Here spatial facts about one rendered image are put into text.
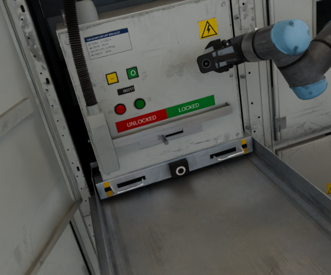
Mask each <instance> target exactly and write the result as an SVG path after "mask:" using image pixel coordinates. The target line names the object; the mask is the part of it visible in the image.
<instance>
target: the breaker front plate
mask: <svg viewBox="0 0 331 275"><path fill-rule="evenodd" d="M213 18H216V23H217V31H218V35H216V36H213V37H208V38H204V39H200V32H199V24H198V22H200V21H204V20H208V19H213ZM124 28H128V33H129V37H130V41H131V45H132V50H128V51H124V52H120V53H116V54H113V55H108V56H104V57H100V58H96V59H92V60H90V57H89V54H88V50H87V47H86V43H85V39H84V38H87V37H91V36H94V35H99V34H103V33H108V32H112V31H116V30H120V29H124ZM67 32H68V31H66V32H61V33H58V36H59V39H60V42H61V45H62V48H63V52H64V55H65V58H66V61H67V64H68V68H69V71H70V74H71V77H72V80H73V84H74V87H75V90H76V93H77V96H78V99H79V103H80V106H81V109H82V112H83V115H84V118H85V122H86V125H87V128H88V132H89V134H90V137H91V141H92V144H93V148H94V151H95V153H96V156H97V160H98V163H99V167H100V169H101V172H102V175H103V179H104V180H106V179H109V178H112V177H115V176H118V175H122V174H125V173H128V172H131V171H134V170H138V169H141V168H145V167H147V166H150V165H154V164H157V163H161V162H164V161H166V160H170V159H173V158H177V157H180V156H184V155H186V154H189V153H193V152H196V151H200V150H203V149H205V148H209V147H212V146H216V145H219V144H222V143H225V142H228V141H232V140H235V139H238V138H241V137H243V132H242V126H241V115H240V105H239V95H238V84H237V74H236V68H235V65H233V68H230V69H229V71H225V72H222V73H217V72H215V71H210V72H208V73H205V74H203V73H201V72H200V70H199V66H198V63H197V57H198V56H200V55H202V54H203V51H204V50H205V48H206V46H207V45H208V43H209V42H211V41H213V40H216V39H221V41H222V40H228V39H230V38H232V27H231V21H230V11H229V0H198V1H193V2H189V3H184V4H180V5H175V6H172V7H168V8H163V9H159V10H154V11H150V12H147V13H142V14H138V15H133V16H129V17H124V18H121V19H117V20H112V21H108V22H103V23H99V24H96V25H91V26H87V27H82V28H79V33H80V34H79V35H80V39H81V40H80V41H81V44H82V45H81V46H82V48H83V49H82V50H83V52H84V53H83V54H84V56H85V57H84V58H85V60H86V61H85V62H86V64H87V65H86V66H87V68H88V72H89V76H90V80H91V84H92V87H93V90H94V94H95V96H96V100H97V102H99V106H100V108H101V109H102V110H103V113H104V117H105V119H106V121H107V124H108V127H109V130H110V134H111V138H112V140H113V139H116V138H120V137H123V136H126V135H129V134H133V133H137V132H139V131H143V130H147V129H150V128H154V127H158V126H160V125H164V124H167V123H171V122H174V121H178V120H181V119H184V118H188V117H191V116H195V115H198V114H201V113H205V112H208V111H212V110H216V109H219V108H222V107H225V106H226V101H227V102H228V103H230V104H231V105H232V108H233V113H232V114H229V115H225V116H222V117H219V118H215V119H211V120H209V121H205V122H202V123H198V124H195V125H191V126H189V127H185V128H183V132H182V133H178V134H175V135H171V136H168V137H165V138H166V139H167V140H168V142H169V144H167V145H165V144H164V143H163V141H162V140H160V139H159V137H158V135H157V136H154V137H151V138H148V139H145V140H141V141H137V142H134V143H131V144H128V145H124V146H121V147H117V148H115V152H116V155H117V159H118V161H119V166H120V169H119V170H117V171H114V172H111V173H108V174H104V173H103V170H102V166H101V163H100V161H99V157H98V154H97V151H96V147H95V145H94V141H93V138H92V135H91V131H90V127H89V124H88V119H87V115H86V113H87V110H86V106H85V105H86V102H85V98H84V95H83V93H82V89H81V85H80V83H79V82H80V81H79V79H78V78H79V77H78V74H77V71H76V67H75V63H74V59H73V55H72V54H73V53H72V51H71V46H70V45H71V44H70V42H69V41H70V40H69V35H68V33H67ZM132 67H137V70H138V74H139V77H136V78H133V79H130V80H129V79H128V76H127V72H126V69H128V68H132ZM113 72H116V73H117V77H118V80H119V82H118V83H114V84H111V85H108V83H107V79H106V74H109V73H113ZM133 85H134V89H135V91H134V92H130V93H126V94H122V95H118V92H117V90H118V89H122V88H125V87H129V86H133ZM210 95H214V98H215V105H213V106H210V107H206V108H203V109H199V110H196V111H192V112H189V113H185V114H182V115H179V116H175V117H172V118H168V119H164V120H162V121H158V122H155V123H151V124H147V125H144V126H141V127H137V128H134V129H130V130H127V131H123V132H120V133H118V132H117V128H116V124H115V123H116V122H119V121H123V120H126V119H130V118H133V117H137V116H141V115H144V114H147V113H151V112H154V111H158V110H161V109H165V108H168V107H172V106H175V105H179V104H183V103H186V102H189V101H193V100H197V99H200V98H204V97H208V96H210ZM138 98H142V99H144V100H145V106H144V107H143V108H142V109H137V108H136V107H135V106H134V102H135V100H136V99H138ZM117 104H123V105H125V107H126V111H125V113H124V114H121V115H118V114H117V113H116V112H115V106H116V105H117Z"/></svg>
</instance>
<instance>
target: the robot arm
mask: <svg viewBox="0 0 331 275"><path fill-rule="evenodd" d="M309 31H310V30H309V27H308V26H307V24H306V23H305V22H304V21H302V20H300V19H289V20H284V21H279V22H277V23H275V24H273V25H270V26H266V27H263V28H260V29H258V28H257V27H255V28H253V31H251V32H248V33H245V34H242V35H239V36H236V37H234V38H230V39H228V40H222V41H221V39H216V40H213V41H211V42H209V43H208V45H207V46H206V48H205V50H204V51H203V54H202V55H200V56H198V57H197V63H198V66H199V70H200V72H201V73H203V74H205V73H208V72H210V71H215V72H217V73H222V72H225V71H229V69H230V68H233V65H239V64H242V63H244V62H260V61H266V60H268V59H272V60H273V62H274V63H275V65H276V66H277V68H278V69H279V71H280V72H281V74H282V76H283V77H284V78H285V80H286V81H287V83H288V84H289V88H290V89H292V91H293V92H294V93H295V94H296V96H297V97H298V98H299V99H301V100H309V99H313V98H316V97H317V96H319V95H320V94H322V93H323V92H324V91H325V90H326V88H327V85H328V82H327V80H326V77H325V76H324V74H325V73H326V72H327V71H328V70H329V68H330V67H331V20H330V21H329V22H328V23H327V24H326V25H325V26H324V28H323V29H322V30H321V31H320V32H319V34H318V35H317V36H315V37H314V38H313V40H312V41H311V35H310V33H309Z"/></svg>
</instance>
